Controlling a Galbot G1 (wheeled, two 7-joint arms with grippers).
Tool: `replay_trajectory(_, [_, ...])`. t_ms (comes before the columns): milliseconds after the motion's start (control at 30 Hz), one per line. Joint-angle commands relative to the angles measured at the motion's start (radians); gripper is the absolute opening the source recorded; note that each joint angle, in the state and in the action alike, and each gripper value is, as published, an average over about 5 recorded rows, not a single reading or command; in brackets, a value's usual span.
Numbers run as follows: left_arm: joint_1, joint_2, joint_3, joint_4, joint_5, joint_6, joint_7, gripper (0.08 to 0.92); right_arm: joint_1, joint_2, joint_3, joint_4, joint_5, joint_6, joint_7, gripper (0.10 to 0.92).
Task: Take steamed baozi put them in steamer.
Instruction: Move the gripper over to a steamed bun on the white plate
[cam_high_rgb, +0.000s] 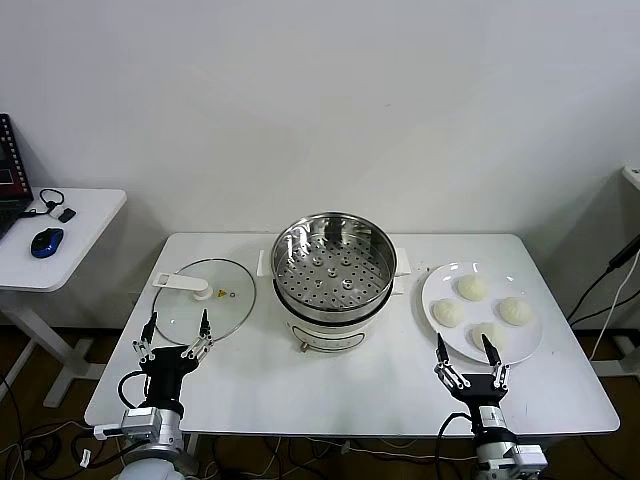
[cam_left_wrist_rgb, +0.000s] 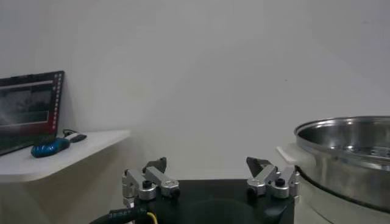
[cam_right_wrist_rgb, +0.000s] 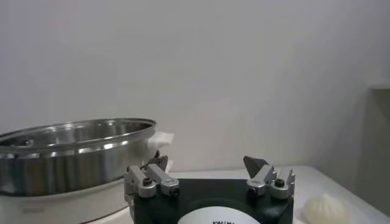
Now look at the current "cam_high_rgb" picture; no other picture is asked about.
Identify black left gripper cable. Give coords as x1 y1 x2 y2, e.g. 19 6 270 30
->
117 371 151 410

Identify round white plate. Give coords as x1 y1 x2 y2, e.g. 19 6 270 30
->
420 261 545 365

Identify blue black computer mouse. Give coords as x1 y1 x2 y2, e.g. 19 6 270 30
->
29 227 65 259

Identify white steamed baozi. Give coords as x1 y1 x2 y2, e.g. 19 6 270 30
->
497 296 534 325
467 322 509 354
431 298 466 329
454 273 489 303

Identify black laptop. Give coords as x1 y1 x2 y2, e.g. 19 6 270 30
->
0 112 34 241

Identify long white hanging cable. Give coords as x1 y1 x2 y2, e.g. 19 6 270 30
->
588 257 640 362

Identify perforated stainless steel steamer basket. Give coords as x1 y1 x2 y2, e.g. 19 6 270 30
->
256 212 412 321

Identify white side table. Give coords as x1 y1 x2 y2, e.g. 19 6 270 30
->
0 187 128 409

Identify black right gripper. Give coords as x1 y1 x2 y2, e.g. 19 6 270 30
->
433 332 512 409

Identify black looped thin cable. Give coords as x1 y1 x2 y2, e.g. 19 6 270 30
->
19 187 66 219

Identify white electric cooker pot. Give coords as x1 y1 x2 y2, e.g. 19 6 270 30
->
272 277 407 354

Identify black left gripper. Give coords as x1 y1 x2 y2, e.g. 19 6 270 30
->
131 308 215 409

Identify tangled black white cables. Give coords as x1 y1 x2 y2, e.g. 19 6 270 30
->
199 434 476 480

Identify glass lid with white handle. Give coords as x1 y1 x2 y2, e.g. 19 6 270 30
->
151 257 257 346

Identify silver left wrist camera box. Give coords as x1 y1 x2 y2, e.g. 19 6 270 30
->
93 408 162 442

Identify white desk with foot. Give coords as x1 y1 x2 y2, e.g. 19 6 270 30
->
591 164 640 377

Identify black tangled cable bundle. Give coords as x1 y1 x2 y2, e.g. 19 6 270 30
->
0 372 126 480

